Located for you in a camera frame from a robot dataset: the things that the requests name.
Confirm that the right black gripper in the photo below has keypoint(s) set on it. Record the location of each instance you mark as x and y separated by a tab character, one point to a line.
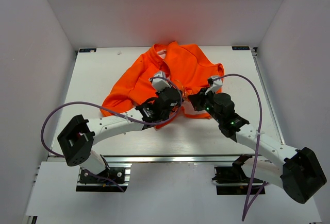
197	100

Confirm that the aluminium table front rail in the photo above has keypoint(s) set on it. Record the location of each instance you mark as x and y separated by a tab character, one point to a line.
171	159

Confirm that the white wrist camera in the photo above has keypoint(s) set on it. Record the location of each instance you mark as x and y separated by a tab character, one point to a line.
215	83
159	81

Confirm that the orange zip jacket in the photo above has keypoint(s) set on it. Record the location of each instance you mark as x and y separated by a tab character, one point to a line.
185	65

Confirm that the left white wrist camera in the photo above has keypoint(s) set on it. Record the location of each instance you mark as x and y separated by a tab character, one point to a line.
159	81

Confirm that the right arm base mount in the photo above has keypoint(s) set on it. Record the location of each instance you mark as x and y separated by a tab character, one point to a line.
231	180

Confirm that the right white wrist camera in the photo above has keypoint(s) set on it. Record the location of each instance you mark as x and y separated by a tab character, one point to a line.
215	83

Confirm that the right blue table label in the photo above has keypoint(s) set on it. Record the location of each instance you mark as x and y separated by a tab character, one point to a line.
240	48

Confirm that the left blue table label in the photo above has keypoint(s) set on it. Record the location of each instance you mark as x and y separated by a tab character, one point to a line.
87	50

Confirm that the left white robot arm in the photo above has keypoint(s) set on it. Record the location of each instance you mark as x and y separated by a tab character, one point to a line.
80	135

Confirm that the blue table label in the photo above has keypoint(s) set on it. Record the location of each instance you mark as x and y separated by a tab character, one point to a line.
240	48
87	50

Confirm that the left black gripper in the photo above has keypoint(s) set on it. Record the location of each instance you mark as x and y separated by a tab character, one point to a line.
158	92

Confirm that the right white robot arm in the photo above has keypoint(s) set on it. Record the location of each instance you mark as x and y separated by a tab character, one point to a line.
297	171

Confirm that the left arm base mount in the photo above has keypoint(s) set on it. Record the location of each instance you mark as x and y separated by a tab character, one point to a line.
114	179

